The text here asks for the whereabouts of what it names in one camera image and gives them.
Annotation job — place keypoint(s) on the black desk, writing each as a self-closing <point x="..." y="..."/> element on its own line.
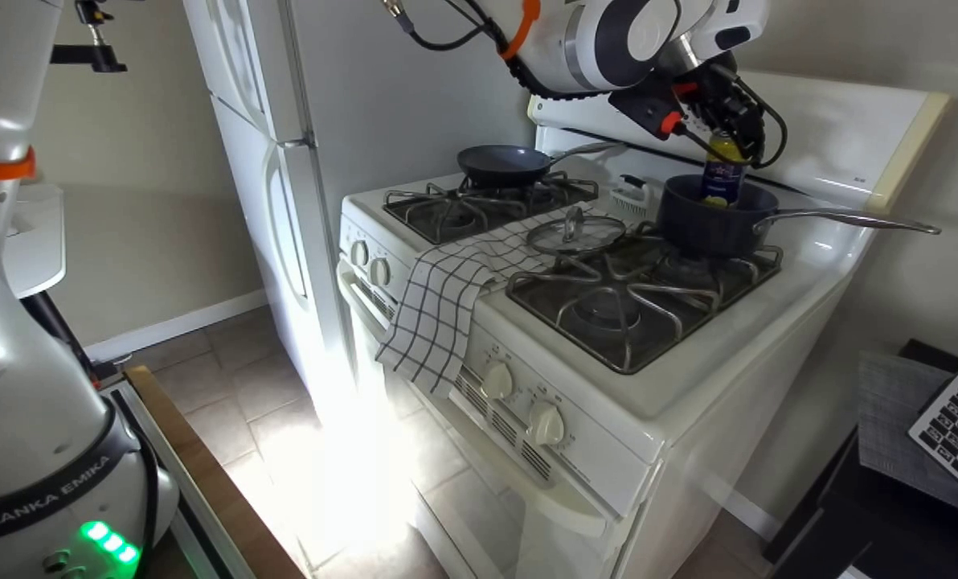
<point x="886" y="526"/>

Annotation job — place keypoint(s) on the black camera stand bar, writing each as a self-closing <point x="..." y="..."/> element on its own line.
<point x="87" y="53"/>

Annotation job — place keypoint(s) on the white stove knob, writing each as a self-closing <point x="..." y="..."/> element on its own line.
<point x="495" y="381"/>
<point x="547" y="426"/>
<point x="380" y="270"/>
<point x="362" y="255"/>

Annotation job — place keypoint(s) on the white refrigerator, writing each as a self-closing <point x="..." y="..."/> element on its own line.
<point x="286" y="193"/>

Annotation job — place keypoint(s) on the wooden cart edge board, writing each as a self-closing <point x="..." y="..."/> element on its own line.
<point x="211" y="484"/>

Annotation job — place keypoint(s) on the black white computer keyboard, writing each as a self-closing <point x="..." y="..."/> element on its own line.
<point x="957" y="429"/>

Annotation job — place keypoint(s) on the white gas stove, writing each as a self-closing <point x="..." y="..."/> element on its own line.
<point x="649" y="396"/>

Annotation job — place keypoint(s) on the white black checkered towel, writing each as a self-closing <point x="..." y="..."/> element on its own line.
<point x="441" y="307"/>

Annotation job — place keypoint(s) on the glass pot lid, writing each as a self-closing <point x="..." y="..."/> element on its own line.
<point x="578" y="232"/>

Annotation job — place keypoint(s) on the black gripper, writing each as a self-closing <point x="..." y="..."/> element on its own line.
<point x="729" y="97"/>

